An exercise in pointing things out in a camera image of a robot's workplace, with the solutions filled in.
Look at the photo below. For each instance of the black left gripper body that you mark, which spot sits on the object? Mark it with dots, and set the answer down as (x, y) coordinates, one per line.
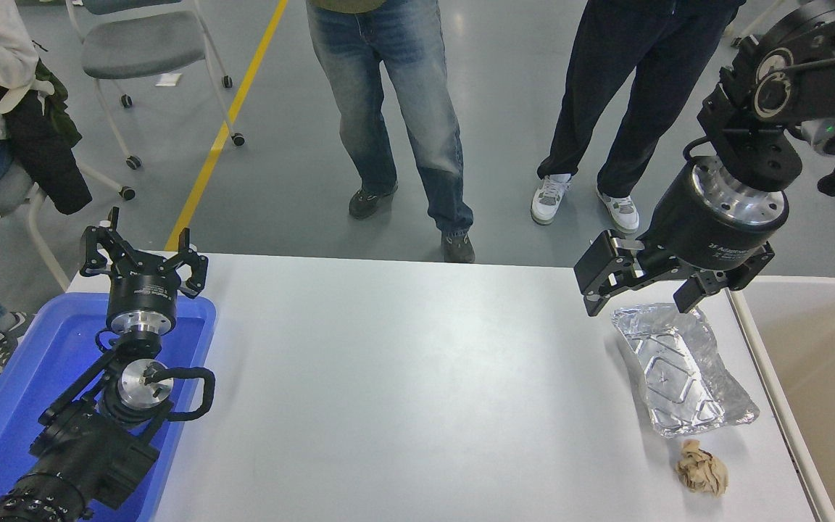
(140, 290)

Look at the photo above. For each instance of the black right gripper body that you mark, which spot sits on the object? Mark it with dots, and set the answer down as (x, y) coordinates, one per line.
(700, 232)

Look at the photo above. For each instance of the foil tray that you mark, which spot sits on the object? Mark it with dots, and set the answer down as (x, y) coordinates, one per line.
(678, 370)

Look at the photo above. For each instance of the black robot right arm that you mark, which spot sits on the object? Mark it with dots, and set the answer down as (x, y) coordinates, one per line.
(809, 80)

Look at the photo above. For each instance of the white-framed wheeled chair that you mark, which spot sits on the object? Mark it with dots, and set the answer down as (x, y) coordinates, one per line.
(8, 190)

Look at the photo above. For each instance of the dark jacket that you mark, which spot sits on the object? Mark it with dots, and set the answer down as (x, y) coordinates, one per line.
(44, 152)

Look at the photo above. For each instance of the standing person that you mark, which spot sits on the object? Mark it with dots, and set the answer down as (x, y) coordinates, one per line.
(388, 80)
(635, 72)

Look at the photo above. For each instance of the crumpled tan paper ball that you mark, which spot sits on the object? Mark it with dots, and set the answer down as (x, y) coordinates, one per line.
(701, 470)

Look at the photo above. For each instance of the white paper scrap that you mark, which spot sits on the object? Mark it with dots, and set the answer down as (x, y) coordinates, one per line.
(169, 79)

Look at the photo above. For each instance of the grey wheeled chair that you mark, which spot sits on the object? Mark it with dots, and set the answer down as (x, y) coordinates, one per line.
(142, 43)

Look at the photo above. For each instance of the white-legged wheeled chair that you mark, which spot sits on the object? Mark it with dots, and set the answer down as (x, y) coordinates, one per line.
(751, 24)

